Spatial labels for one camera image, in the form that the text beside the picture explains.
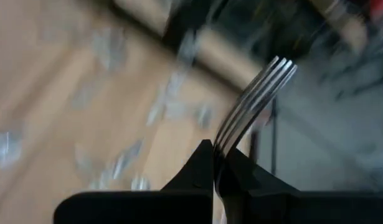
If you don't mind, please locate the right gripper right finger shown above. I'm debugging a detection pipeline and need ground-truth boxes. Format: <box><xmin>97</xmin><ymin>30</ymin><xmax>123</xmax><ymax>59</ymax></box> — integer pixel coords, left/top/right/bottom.
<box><xmin>214</xmin><ymin>147</ymin><xmax>383</xmax><ymax>224</ymax></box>

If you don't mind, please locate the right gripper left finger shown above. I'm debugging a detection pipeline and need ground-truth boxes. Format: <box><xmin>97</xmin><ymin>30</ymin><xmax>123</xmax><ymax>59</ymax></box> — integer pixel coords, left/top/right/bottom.
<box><xmin>53</xmin><ymin>139</ymin><xmax>215</xmax><ymax>224</ymax></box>

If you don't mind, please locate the silver fork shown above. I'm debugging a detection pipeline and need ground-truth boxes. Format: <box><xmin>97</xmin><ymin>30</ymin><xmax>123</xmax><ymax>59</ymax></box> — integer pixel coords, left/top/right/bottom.
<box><xmin>212</xmin><ymin>55</ymin><xmax>298</xmax><ymax>224</ymax></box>

